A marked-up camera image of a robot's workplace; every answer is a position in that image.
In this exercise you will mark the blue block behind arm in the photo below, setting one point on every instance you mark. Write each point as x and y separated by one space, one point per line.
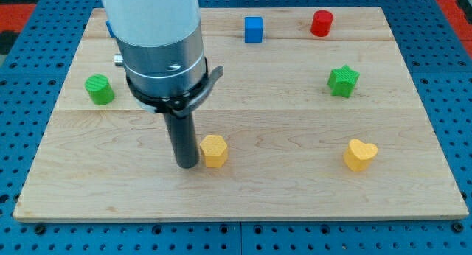
109 28

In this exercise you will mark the green star block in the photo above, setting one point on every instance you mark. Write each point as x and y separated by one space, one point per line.
342 81

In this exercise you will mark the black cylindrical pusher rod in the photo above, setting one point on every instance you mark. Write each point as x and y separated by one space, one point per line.
181 130

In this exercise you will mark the blue cube block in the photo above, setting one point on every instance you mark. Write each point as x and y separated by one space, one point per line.
253 29

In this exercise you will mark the red cylinder block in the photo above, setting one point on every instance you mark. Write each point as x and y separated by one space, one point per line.
321 23

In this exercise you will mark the yellow hexagon block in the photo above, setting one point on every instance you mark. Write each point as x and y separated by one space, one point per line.
214 150

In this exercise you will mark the wooden board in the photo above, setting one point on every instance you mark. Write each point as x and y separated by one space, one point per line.
286 133

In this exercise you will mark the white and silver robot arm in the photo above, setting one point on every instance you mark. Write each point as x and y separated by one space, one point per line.
161 45

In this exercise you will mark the green cylinder block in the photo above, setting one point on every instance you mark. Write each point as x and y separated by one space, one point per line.
99 89

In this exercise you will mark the yellow heart block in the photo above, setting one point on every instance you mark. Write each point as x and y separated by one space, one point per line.
359 155

